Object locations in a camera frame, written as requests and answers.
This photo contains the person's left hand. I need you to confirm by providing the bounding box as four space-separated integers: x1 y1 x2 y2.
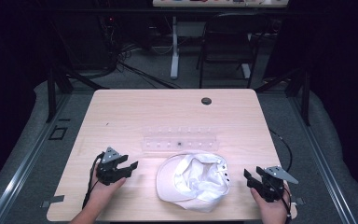
88 164 128 206

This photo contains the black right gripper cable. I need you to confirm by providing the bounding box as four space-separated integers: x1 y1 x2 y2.
268 128 294 224

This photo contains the black metal stand frame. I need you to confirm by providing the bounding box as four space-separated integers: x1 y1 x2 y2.
45 60 110 124
254 65 312 127

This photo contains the white desk leg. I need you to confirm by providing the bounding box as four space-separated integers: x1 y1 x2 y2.
170 15 181 80
241 63 252 79

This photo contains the white baseball cap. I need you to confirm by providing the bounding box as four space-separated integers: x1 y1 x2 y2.
155 151 232 214

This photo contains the clear plastic strip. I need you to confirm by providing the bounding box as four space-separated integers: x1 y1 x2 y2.
142 125 220 154

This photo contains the grey metal floor rail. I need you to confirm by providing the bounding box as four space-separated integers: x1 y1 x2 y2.
288 92 358 224
0 92 73 224

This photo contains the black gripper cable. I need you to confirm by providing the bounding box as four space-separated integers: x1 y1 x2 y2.
81 151 105 210
268 128 294 224

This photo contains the black tape square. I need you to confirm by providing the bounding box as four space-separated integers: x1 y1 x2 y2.
48 125 69 141

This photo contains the black metal chair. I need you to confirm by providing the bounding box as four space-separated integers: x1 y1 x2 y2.
195 12 272 90

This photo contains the bundle of black floor cables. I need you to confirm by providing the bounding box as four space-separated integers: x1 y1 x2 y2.
97 13 183 91

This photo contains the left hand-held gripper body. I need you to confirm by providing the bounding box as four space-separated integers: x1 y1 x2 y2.
96 147 129 187

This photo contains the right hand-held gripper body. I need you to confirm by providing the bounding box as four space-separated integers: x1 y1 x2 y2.
255 165 299 203

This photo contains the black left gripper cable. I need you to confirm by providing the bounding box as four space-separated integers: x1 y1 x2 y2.
81 151 105 210

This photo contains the person's right hand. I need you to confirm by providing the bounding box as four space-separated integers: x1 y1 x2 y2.
250 184 291 224

